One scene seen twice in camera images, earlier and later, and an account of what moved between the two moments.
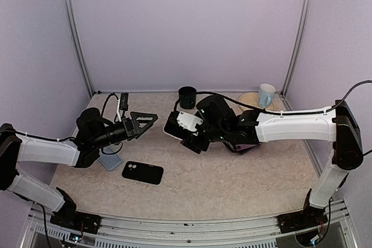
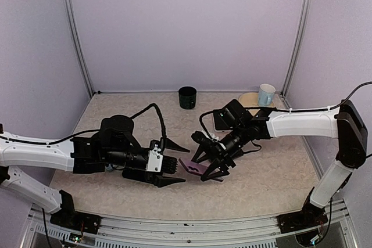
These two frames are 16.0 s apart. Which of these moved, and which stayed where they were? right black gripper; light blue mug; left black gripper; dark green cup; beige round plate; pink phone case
Moved: left black gripper; pink phone case; right black gripper
Stayed: beige round plate; light blue mug; dark green cup
